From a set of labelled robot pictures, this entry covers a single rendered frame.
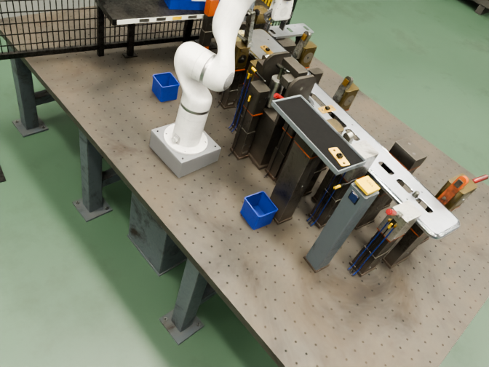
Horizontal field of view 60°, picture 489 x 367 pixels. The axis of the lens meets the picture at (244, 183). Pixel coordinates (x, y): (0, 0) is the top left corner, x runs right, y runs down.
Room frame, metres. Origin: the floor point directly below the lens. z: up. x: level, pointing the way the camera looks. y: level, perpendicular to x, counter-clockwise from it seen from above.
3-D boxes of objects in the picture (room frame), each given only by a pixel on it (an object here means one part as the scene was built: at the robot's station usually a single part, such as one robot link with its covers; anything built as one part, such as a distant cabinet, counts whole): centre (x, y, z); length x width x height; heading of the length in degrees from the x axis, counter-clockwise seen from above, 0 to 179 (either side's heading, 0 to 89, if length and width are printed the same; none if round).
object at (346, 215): (1.03, -0.37, 0.92); 0.08 x 0.08 x 0.44; 48
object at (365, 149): (1.26, -0.35, 0.90); 0.13 x 0.08 x 0.41; 138
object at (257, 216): (1.14, -0.09, 0.74); 0.11 x 0.10 x 0.09; 48
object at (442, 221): (1.60, -0.25, 1.00); 1.38 x 0.22 x 0.02; 48
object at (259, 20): (2.21, 0.23, 0.88); 0.08 x 0.08 x 0.36; 48
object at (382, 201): (1.33, -0.54, 0.84); 0.12 x 0.05 x 0.29; 138
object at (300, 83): (1.53, -0.02, 0.94); 0.18 x 0.13 x 0.49; 48
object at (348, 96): (1.79, -0.31, 0.87); 0.12 x 0.07 x 0.35; 138
